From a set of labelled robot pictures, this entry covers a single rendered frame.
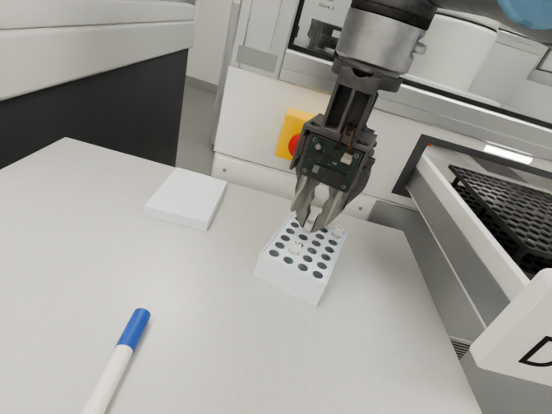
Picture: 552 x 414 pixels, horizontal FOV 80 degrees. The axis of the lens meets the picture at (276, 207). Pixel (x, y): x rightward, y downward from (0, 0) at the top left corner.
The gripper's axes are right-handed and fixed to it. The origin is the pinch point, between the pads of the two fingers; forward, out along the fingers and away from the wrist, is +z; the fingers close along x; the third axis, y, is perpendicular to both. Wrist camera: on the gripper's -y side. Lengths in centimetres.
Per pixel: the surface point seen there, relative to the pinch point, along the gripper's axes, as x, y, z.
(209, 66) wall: -202, -306, 55
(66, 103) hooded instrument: -59, -12, 6
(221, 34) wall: -194, -308, 19
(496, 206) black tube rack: 20.7, -7.0, -8.8
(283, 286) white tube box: 0.8, 9.6, 4.5
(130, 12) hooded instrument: -64, -35, -12
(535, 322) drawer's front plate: 20.9, 12.9, -7.3
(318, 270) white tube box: 3.7, 7.5, 1.7
